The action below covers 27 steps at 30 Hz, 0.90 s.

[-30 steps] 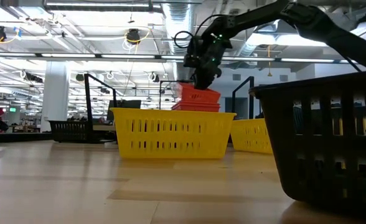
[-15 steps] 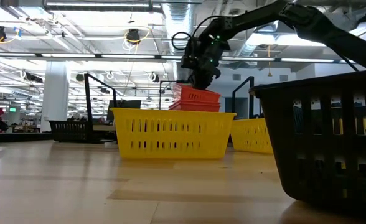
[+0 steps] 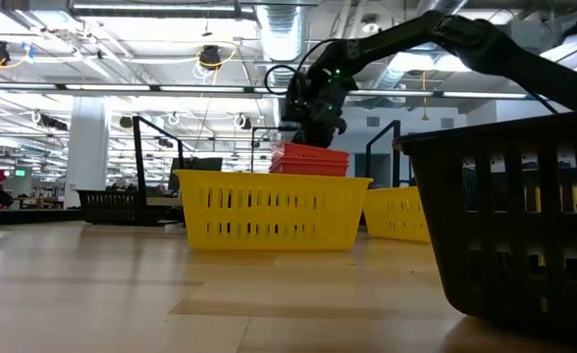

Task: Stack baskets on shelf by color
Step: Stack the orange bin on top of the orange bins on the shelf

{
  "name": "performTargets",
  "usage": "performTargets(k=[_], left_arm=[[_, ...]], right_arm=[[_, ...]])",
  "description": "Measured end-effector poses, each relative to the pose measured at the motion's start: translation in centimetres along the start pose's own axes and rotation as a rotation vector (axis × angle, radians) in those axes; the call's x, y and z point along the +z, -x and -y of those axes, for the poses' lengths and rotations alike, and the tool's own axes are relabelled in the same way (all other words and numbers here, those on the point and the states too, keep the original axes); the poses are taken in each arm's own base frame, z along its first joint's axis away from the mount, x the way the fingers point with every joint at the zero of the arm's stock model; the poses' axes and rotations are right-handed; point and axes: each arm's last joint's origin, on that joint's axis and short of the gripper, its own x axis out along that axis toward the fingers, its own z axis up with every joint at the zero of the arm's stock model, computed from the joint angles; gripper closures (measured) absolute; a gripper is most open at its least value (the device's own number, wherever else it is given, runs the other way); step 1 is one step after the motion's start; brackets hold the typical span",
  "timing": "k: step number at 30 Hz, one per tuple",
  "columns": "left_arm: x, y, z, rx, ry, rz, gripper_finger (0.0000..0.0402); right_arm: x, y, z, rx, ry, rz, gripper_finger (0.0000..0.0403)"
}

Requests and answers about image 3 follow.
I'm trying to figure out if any white square column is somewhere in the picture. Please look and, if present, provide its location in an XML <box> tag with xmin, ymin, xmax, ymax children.
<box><xmin>64</xmin><ymin>96</ymin><xmax>112</xmax><ymax>210</ymax></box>

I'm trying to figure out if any black bar with light strips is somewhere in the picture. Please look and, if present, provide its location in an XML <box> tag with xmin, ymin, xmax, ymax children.
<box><xmin>0</xmin><ymin>81</ymin><xmax>548</xmax><ymax>102</ymax></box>

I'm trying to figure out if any black right camera cable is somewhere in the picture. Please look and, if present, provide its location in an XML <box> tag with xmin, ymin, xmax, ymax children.
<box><xmin>263</xmin><ymin>38</ymin><xmax>341</xmax><ymax>98</ymax></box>

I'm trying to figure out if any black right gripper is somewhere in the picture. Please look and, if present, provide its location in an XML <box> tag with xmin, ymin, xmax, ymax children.
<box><xmin>281</xmin><ymin>66</ymin><xmax>359</xmax><ymax>148</ymax></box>

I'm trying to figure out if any black metal table frame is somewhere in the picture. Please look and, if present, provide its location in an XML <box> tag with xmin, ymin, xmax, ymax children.
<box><xmin>0</xmin><ymin>208</ymin><xmax>81</xmax><ymax>227</ymax></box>

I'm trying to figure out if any black plastic basket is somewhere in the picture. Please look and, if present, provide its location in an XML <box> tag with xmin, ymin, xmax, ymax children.
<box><xmin>392</xmin><ymin>110</ymin><xmax>577</xmax><ymax>344</ymax></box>
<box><xmin>76</xmin><ymin>189</ymin><xmax>148</xmax><ymax>227</ymax></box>

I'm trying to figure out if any black background monitor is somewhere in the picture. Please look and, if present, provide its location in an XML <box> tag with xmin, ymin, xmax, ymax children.
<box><xmin>168</xmin><ymin>156</ymin><xmax>224</xmax><ymax>193</ymax></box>

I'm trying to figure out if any silver ceiling air duct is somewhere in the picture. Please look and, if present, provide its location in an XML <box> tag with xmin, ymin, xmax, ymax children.
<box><xmin>253</xmin><ymin>0</ymin><xmax>310</xmax><ymax>89</ymax></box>

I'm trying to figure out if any round ceiling sensor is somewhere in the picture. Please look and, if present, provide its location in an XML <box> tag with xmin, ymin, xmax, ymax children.
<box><xmin>360</xmin><ymin>14</ymin><xmax>381</xmax><ymax>35</ymax></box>

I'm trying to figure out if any yellow hanging cord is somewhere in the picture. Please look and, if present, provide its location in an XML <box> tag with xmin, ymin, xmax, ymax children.
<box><xmin>419</xmin><ymin>71</ymin><xmax>430</xmax><ymax>123</ymax></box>

